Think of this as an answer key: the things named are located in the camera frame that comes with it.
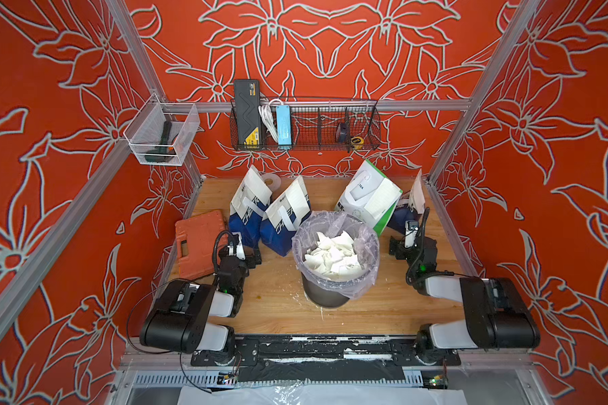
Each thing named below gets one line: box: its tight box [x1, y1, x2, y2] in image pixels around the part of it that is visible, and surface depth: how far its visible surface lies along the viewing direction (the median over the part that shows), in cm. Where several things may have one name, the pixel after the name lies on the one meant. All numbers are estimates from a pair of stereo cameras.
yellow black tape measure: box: [350, 135, 364, 151], surface depth 96 cm
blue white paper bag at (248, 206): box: [228, 165, 273, 249], surface depth 89 cm
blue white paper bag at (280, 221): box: [259, 175, 311, 257], surface depth 86 cm
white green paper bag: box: [334, 159, 404, 238], surface depth 89 cm
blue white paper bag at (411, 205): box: [387, 167, 426, 227], surface depth 92 cm
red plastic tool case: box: [174, 209, 228, 281], surface depth 97 cm
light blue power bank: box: [276, 104, 293, 146], surface depth 92 cm
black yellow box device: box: [234, 79, 261, 146], surface depth 89 cm
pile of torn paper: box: [304, 230, 363, 279], surface depth 78 cm
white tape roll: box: [262, 172, 282, 190], surface depth 120 cm
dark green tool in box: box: [144, 121, 173, 163], surface depth 83 cm
